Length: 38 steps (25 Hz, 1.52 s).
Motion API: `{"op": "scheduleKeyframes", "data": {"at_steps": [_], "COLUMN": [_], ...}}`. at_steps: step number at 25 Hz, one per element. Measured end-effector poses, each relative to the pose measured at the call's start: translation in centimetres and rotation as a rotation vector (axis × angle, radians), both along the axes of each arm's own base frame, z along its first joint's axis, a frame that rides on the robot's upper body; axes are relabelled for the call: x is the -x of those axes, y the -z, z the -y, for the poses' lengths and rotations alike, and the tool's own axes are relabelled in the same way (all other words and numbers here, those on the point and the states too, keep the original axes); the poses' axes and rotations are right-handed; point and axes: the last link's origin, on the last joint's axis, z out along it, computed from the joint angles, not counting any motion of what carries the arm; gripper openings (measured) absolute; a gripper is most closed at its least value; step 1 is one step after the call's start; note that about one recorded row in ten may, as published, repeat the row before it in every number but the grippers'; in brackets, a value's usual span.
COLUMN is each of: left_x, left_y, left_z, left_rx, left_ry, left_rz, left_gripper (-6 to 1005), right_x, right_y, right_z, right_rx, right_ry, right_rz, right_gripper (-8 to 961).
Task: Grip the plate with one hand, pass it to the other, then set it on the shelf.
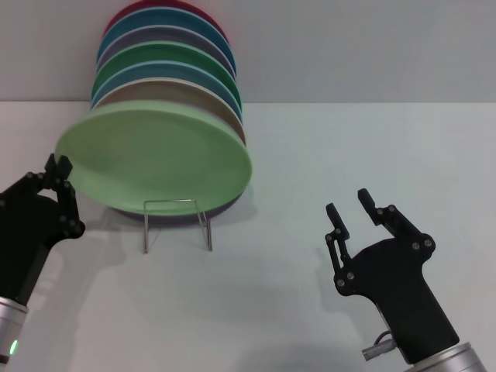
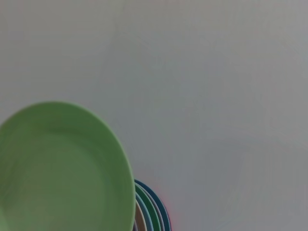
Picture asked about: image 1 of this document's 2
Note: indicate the deep blue plate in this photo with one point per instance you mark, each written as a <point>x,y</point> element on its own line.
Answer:
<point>162,17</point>

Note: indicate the light green plate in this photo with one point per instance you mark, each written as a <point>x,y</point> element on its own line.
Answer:
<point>155,159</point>

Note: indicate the clear acrylic plate rack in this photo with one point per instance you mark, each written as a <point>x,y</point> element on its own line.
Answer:
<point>145,232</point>

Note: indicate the light blue plate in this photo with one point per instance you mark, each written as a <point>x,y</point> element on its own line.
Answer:
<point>155,69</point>

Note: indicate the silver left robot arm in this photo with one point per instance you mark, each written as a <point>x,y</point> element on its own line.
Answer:
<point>9,325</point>

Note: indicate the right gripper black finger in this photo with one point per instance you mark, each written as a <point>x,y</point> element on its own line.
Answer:
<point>339,248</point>
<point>395,224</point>

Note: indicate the tan beige plate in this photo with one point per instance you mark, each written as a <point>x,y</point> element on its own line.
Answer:
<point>155,91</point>

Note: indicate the dark green plate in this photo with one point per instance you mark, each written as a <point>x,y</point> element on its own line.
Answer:
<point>162,52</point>

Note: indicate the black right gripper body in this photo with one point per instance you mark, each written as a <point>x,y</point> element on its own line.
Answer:
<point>403,294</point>

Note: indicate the lilac plate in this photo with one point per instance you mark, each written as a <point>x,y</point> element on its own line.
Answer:
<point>174,219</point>

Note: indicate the grey purple plate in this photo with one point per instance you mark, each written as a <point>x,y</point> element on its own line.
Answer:
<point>166,34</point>

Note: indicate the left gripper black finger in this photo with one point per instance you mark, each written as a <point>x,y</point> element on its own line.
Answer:
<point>38,181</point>
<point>69,213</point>

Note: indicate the dark red plate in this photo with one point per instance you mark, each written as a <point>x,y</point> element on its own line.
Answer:
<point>120,13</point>

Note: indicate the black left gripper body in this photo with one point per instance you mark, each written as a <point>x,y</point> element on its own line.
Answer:
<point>27,240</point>

